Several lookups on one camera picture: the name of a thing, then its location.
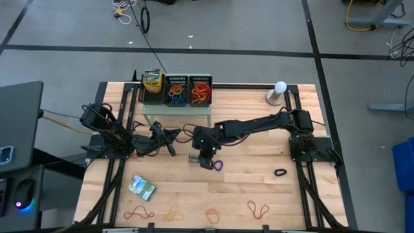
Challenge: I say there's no coiled black floor cable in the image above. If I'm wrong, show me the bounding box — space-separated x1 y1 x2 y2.
140 5 151 34

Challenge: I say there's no green perforated metal shelf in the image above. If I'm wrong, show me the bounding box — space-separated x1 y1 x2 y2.
141 76 213 128

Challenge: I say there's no yellow arm supply cable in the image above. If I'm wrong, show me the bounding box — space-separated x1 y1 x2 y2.
40 113 93 135

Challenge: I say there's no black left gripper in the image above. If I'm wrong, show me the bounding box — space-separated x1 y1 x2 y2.
149 121 182 158

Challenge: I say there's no grey desk foot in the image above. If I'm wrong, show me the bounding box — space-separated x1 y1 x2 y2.
369 102 414 113

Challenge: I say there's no red rubber band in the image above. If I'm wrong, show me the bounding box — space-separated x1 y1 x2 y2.
124 205 155 221
246 200 270 221

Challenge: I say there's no dark keyboard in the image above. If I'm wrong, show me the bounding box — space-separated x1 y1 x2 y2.
0 179 8 218

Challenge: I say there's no black slatted plastic basket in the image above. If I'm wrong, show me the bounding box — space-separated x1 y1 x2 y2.
188 75 213 107
138 74 166 105
164 75 190 107

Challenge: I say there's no yellow floor cable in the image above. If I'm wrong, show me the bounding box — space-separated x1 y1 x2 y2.
345 0 376 32

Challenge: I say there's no black cable bundle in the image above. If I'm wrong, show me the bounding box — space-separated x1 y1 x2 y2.
296 160 347 229
74 157 127 226

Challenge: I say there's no yellow rubber band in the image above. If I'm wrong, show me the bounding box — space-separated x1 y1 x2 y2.
165 204 184 223

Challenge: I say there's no long black floor cable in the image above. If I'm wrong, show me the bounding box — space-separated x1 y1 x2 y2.
129 0 169 74

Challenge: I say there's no blue plastic bin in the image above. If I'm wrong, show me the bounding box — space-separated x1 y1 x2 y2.
392 137 414 194
404 194 414 233

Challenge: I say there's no grey desk base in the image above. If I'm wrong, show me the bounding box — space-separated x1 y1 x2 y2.
347 0 410 30

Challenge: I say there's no black computer mouse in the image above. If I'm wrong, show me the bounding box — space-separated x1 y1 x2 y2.
12 179 36 213

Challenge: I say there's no white and yellow cable tangle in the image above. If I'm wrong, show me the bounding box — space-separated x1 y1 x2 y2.
111 0 139 25

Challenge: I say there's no black table corner plate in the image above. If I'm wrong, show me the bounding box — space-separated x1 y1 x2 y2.
94 81 108 111

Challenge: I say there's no black floor cable tangle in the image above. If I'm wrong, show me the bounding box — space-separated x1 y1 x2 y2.
389 27 414 67

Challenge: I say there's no white bulb table lamp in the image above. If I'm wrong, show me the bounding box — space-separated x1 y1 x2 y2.
265 80 288 107

